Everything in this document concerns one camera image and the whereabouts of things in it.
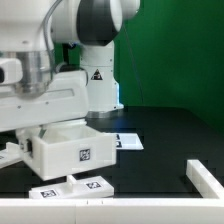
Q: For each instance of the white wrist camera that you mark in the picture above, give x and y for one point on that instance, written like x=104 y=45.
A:
x=10 y=71

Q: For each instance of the white cabinet top panel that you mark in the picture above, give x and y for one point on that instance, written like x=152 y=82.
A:
x=10 y=155

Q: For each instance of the white marker base sheet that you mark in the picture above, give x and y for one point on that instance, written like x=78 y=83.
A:
x=128 y=141

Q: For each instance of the white cabinet door panel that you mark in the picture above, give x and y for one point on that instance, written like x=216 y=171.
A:
x=94 y=187

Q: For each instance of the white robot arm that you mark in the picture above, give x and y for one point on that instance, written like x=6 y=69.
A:
x=32 y=91

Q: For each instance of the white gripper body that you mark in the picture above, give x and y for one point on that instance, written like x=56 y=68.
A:
x=65 y=99

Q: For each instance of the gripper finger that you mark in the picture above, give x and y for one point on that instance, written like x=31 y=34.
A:
x=43 y=129
x=26 y=148

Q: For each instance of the white cabinet body box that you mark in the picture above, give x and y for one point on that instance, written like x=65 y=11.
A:
x=68 y=148

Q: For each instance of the white L-shaped fence wall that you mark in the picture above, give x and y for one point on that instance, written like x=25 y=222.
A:
x=207 y=209

